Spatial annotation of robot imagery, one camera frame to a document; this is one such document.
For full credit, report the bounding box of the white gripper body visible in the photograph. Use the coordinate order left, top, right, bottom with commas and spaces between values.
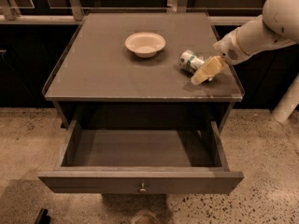
213, 31, 249, 65

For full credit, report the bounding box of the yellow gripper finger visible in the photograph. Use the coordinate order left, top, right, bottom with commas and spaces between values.
191, 56, 226, 85

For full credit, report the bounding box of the green white 7up can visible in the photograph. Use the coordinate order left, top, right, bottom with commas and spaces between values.
179, 49, 206, 75

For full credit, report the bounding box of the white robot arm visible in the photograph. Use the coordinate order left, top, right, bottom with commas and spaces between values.
191, 0, 299, 85

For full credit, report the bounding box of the round robot base part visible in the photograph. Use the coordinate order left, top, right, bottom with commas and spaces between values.
131, 213, 160, 224

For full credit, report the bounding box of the grey cabinet with flat top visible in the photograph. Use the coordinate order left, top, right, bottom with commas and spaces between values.
43, 13, 244, 127

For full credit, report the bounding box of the open grey top drawer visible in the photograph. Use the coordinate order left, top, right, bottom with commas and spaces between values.
38, 121, 244, 195

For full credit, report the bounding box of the round metal drawer knob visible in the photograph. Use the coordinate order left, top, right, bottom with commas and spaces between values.
138, 182, 148, 194

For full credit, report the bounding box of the white paper bowl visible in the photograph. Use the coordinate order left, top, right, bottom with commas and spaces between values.
125, 32, 165, 58

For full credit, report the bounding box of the black object at floor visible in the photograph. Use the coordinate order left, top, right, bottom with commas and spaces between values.
35, 208, 50, 224

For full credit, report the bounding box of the metal railing frame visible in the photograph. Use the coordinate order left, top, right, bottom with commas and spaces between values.
0, 0, 263, 25

